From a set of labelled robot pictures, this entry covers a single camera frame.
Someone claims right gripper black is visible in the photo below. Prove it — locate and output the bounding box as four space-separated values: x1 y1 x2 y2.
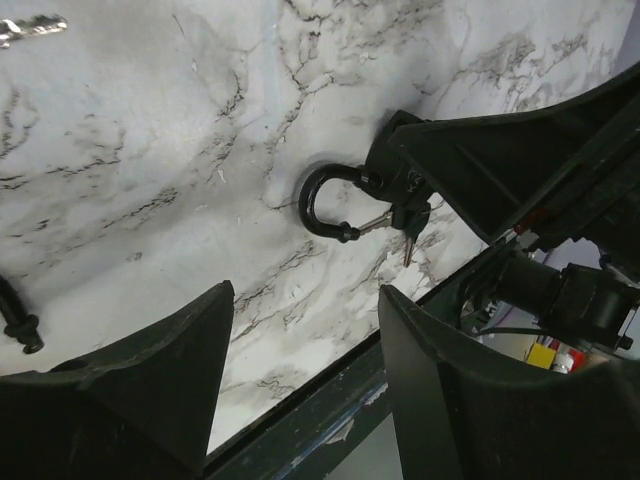
389 65 639 260

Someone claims black mounting rail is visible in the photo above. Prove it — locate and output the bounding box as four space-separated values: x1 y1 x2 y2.
201 333 391 479

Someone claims black padlock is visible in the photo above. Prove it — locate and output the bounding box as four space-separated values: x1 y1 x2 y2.
298 110 434 243

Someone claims black padlock key bunch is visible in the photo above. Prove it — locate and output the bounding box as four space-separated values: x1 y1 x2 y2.
358 202 432 268

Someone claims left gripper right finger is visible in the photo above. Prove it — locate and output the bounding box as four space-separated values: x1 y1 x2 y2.
378 286 639 479

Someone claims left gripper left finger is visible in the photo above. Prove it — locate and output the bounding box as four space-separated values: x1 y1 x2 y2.
1 280 234 479

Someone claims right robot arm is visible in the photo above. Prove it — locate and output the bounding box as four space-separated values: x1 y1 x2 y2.
390 67 639 349

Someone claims orange padlock with keys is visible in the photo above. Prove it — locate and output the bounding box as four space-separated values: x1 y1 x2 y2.
1 277 44 355

